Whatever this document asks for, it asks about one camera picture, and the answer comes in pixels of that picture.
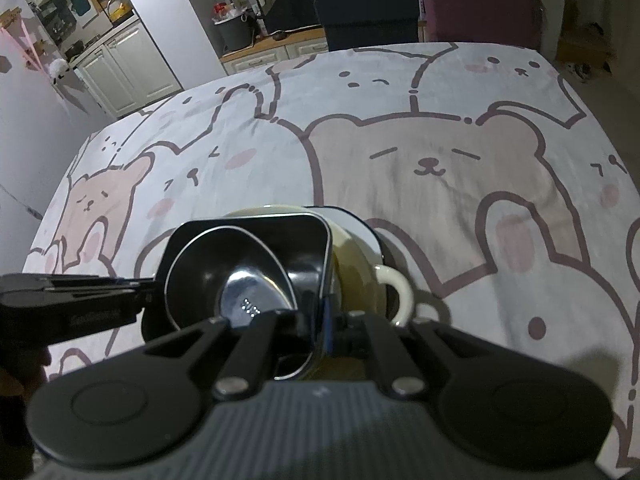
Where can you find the wooden top low cabinet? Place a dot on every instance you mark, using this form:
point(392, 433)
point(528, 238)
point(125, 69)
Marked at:
point(260, 57)

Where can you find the white plush toy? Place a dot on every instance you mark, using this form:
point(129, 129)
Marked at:
point(58, 70)

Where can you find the teal hanging bag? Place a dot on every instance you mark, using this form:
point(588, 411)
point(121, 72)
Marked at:
point(80, 2)

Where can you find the white kitchen cabinet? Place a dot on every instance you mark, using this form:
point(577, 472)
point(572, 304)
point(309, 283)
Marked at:
point(125, 65)

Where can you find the wall decoration with photos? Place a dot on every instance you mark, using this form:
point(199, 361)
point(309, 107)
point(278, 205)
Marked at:
point(20, 35)

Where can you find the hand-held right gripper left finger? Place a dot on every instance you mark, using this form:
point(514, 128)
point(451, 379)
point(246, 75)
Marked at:
point(260, 340)

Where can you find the maroon chair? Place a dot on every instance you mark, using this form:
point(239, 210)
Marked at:
point(480, 5)

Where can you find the bear print tablecloth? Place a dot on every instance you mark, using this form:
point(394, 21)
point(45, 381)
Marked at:
point(450, 110)

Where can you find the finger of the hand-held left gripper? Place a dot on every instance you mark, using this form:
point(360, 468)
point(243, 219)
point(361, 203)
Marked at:
point(90, 284)

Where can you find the yellow pot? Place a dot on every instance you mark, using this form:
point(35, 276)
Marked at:
point(119, 9)

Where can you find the steel rectangular container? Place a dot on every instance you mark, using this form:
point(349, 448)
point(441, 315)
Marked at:
point(300, 245)

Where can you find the navy chair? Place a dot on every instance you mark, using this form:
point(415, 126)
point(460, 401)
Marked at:
point(365, 5)

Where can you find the grey trash bin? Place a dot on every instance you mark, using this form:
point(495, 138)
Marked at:
point(232, 35)

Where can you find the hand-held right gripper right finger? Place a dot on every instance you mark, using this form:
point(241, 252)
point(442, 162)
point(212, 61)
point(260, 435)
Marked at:
point(328, 327)

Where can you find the white leaf print plate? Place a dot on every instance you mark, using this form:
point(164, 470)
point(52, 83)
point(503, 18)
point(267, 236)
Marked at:
point(357, 232)

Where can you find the black cabinet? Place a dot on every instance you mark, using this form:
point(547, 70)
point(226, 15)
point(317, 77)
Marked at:
point(295, 5)

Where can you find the steel oval bowl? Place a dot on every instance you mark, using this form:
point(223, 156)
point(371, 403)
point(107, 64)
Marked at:
point(200, 270)

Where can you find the person's left hand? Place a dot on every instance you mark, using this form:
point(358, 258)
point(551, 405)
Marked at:
point(30, 375)

